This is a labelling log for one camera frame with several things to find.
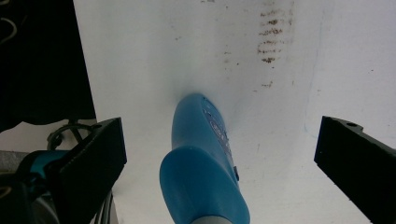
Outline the grey cable loop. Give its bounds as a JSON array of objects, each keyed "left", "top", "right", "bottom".
[{"left": 0, "top": 17, "right": 18, "bottom": 45}]

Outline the black cable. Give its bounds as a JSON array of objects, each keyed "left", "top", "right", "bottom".
[{"left": 46, "top": 119, "right": 102, "bottom": 151}]

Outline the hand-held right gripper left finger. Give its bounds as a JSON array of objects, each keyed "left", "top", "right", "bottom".
[{"left": 50, "top": 117, "right": 128, "bottom": 224}]

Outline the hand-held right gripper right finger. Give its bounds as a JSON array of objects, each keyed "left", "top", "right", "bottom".
[{"left": 314, "top": 115, "right": 396, "bottom": 224}]

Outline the blue plastic handheld device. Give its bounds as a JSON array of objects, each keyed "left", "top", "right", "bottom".
[{"left": 159, "top": 92, "right": 251, "bottom": 224}]

